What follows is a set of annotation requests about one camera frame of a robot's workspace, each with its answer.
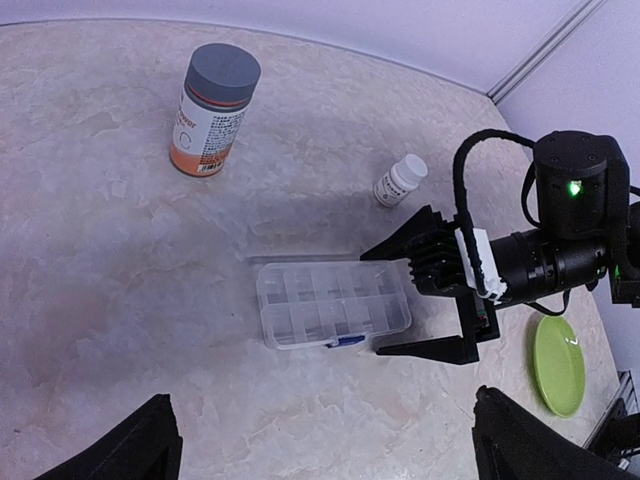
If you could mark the green plate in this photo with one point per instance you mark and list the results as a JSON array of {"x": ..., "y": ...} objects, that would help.
[{"x": 559, "y": 366}]

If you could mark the clear plastic pill organizer box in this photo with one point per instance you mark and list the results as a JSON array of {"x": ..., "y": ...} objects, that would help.
[{"x": 328, "y": 300}]

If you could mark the small white pill bottle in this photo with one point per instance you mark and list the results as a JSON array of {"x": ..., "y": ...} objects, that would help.
[{"x": 400, "y": 180}]

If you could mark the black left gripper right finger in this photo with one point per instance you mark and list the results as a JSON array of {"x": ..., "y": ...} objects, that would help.
[{"x": 511, "y": 443}]

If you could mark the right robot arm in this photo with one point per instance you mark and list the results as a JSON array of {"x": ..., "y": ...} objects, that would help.
[{"x": 586, "y": 229}]

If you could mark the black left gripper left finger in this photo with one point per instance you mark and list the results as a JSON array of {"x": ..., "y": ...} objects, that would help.
[{"x": 145, "y": 445}]

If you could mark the right aluminium frame post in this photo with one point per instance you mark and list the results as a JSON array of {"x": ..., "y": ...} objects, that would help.
[{"x": 568, "y": 25}]

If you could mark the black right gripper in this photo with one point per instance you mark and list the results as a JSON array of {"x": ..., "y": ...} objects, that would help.
[{"x": 436, "y": 269}]

